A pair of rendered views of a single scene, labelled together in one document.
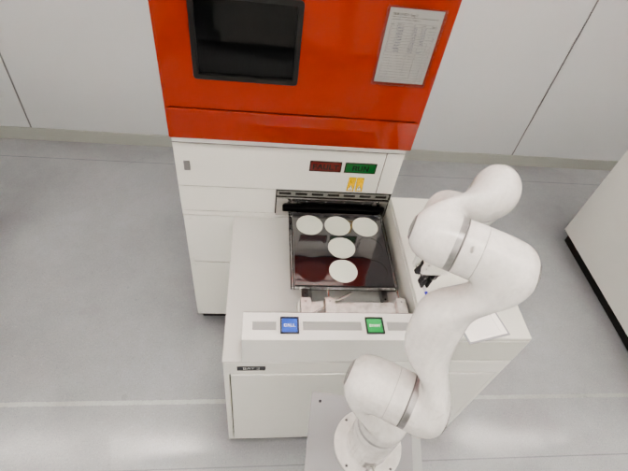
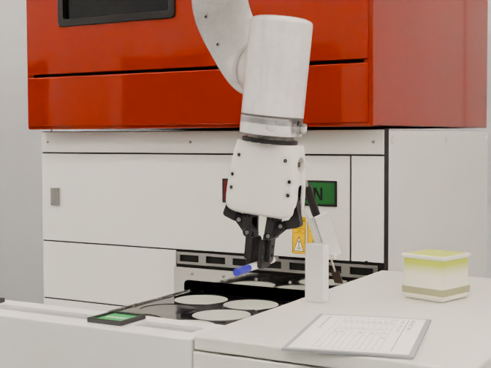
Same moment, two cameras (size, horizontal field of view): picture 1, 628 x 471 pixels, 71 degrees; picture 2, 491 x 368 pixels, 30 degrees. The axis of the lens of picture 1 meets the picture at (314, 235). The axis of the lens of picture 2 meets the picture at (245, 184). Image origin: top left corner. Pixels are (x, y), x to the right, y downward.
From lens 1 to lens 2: 1.48 m
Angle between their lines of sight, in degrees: 57
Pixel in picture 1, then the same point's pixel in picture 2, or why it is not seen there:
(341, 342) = (33, 329)
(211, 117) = (75, 87)
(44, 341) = not seen: outside the picture
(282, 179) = (184, 225)
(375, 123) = not seen: hidden behind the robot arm
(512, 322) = (448, 354)
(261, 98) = (132, 46)
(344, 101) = not seen: hidden behind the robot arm
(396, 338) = (134, 331)
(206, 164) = (79, 193)
